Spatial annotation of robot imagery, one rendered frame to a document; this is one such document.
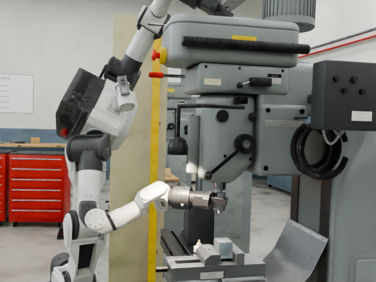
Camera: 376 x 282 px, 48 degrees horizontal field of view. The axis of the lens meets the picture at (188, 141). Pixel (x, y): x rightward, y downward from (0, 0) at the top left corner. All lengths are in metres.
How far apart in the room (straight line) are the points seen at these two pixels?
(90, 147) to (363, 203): 1.02
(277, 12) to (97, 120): 0.80
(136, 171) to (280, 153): 1.89
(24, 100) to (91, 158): 9.02
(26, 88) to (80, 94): 8.88
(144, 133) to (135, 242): 0.84
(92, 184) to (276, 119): 0.71
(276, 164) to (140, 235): 2.01
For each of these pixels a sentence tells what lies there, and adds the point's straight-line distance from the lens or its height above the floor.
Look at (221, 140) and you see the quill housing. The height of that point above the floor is 1.46.
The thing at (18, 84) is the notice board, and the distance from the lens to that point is 10.68.
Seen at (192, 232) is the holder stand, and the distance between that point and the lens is 2.00.
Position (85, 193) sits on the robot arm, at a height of 1.25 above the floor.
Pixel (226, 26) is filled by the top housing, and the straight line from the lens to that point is 1.50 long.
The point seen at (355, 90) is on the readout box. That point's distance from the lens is 1.40.
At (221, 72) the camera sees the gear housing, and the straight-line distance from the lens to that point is 1.48.
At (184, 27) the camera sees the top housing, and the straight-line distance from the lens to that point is 1.46.
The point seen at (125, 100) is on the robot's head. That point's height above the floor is 1.60.
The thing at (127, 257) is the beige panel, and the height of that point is 0.46.
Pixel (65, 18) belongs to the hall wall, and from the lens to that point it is 10.79.
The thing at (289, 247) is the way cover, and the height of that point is 1.03.
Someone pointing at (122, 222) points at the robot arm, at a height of 1.15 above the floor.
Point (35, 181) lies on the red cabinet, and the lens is 6.13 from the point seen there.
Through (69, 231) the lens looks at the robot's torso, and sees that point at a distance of 2.12.
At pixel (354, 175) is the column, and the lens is 1.64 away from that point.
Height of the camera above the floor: 1.54
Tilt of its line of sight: 3 degrees down
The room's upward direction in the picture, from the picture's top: 2 degrees clockwise
